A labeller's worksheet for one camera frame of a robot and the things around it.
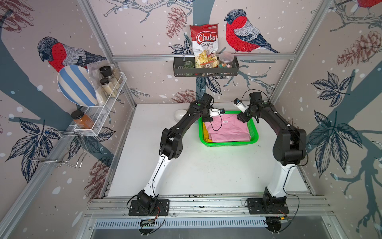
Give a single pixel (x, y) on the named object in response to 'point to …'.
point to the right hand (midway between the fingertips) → (241, 112)
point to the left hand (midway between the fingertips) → (213, 110)
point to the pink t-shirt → (227, 128)
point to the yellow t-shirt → (206, 133)
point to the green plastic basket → (254, 134)
